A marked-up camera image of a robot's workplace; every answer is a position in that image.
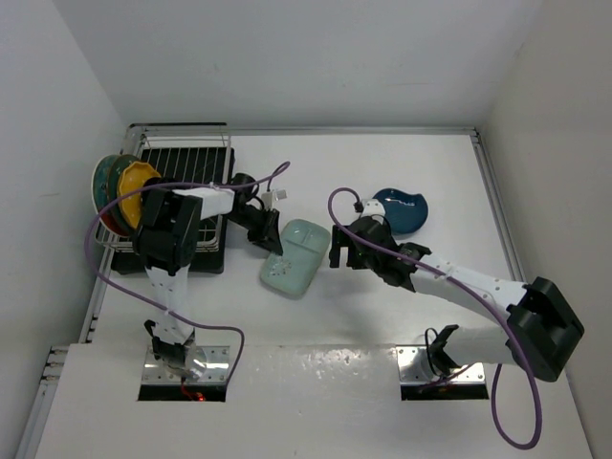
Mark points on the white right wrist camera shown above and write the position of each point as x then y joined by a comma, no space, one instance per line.
374,209

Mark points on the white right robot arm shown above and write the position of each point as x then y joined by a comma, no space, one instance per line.
532,324

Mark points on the teal round floral plate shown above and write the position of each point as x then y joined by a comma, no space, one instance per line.
116,169

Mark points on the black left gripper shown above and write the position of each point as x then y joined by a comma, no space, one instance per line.
268,234

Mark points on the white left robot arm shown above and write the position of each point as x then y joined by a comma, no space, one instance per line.
166,241

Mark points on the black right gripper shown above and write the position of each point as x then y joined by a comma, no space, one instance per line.
339,240

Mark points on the red and teal plate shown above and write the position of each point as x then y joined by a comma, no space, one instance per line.
99,194

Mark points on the metal base plate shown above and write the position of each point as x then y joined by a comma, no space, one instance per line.
414,369
212,363

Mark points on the dark blue leaf-shaped dish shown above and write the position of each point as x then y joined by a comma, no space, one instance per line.
406,213

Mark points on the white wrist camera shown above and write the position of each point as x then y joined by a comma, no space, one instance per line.
374,209
271,197

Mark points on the black drip tray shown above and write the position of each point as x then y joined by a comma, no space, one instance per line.
198,164

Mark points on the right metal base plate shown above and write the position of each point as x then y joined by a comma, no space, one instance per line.
414,369

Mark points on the yellow polka dot plate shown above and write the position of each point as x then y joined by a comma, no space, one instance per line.
132,178

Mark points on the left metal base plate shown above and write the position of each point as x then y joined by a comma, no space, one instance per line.
212,363

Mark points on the metal wire dish rack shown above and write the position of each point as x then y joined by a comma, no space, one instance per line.
210,193

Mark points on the light green rectangular plate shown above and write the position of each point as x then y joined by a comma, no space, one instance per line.
304,245

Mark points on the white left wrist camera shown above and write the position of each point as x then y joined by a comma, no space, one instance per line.
271,197

